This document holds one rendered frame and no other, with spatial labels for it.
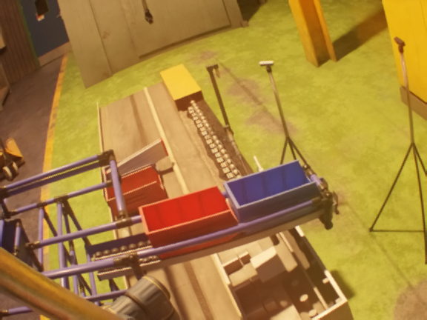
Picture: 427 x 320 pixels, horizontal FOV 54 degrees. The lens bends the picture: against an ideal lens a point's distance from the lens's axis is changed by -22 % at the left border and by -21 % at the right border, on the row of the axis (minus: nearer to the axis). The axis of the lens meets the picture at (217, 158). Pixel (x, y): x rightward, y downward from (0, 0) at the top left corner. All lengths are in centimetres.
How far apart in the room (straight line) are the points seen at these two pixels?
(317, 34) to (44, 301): 531
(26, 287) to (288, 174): 120
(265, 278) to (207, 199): 38
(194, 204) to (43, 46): 975
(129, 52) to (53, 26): 387
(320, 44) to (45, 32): 708
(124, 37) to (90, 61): 67
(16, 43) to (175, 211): 994
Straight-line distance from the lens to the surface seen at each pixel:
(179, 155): 326
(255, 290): 195
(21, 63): 1156
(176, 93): 389
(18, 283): 97
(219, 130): 335
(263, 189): 185
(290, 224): 180
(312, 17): 587
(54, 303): 104
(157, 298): 145
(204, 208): 181
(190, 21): 779
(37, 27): 1125
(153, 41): 776
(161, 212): 179
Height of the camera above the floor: 233
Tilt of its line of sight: 30 degrees down
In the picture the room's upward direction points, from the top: 18 degrees counter-clockwise
